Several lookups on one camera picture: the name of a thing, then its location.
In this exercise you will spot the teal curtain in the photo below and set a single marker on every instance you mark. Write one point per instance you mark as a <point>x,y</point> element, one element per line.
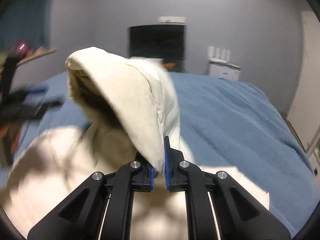
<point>26,21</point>

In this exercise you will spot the pink round ornament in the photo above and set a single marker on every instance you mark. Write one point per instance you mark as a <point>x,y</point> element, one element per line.
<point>21,48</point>

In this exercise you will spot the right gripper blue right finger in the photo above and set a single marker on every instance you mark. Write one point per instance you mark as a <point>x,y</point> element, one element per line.
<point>218,207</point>

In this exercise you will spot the blue fleece bed blanket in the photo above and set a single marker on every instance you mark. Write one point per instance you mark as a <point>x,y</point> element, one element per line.
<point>228,123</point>

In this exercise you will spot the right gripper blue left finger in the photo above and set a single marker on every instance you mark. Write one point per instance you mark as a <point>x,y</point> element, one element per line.
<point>100,207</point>

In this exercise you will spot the black wall monitor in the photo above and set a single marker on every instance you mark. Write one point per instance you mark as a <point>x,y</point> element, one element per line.
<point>162,41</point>

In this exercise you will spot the cream hooded puffer jacket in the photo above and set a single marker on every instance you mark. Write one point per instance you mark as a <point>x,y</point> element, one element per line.
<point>131,105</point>

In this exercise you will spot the white cabinet under router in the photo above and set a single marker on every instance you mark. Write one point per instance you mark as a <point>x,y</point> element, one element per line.
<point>222,69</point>

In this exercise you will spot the white wardrobe door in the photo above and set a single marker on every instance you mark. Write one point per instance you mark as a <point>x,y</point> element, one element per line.
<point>304,112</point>

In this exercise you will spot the wooden wall shelf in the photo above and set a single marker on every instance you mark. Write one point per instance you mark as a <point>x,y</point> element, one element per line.
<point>36,56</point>

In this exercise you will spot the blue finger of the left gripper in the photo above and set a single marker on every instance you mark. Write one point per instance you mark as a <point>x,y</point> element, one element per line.
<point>47,104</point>
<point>36,90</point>

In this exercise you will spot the white wifi router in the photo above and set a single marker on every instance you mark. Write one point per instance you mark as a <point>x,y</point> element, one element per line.
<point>216,53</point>

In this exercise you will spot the white power strip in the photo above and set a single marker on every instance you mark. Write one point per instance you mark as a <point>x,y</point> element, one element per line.
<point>171,20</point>

